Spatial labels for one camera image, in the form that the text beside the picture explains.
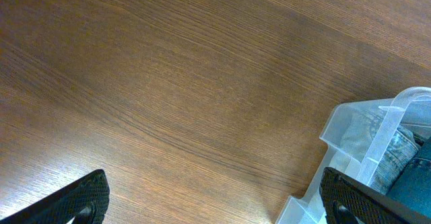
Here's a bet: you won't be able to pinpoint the dark blue jeans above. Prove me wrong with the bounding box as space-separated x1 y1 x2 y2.
387 139 430 218

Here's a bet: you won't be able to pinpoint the light blue jeans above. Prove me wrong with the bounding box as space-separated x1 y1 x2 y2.
340 110 424 194

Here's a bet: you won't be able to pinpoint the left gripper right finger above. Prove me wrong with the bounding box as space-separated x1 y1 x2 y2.
319 167 430 224

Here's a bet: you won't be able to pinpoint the clear plastic storage bin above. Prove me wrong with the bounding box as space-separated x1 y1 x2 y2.
277 87 430 223

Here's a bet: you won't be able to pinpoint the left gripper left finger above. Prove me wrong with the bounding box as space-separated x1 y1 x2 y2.
1 169 110 224

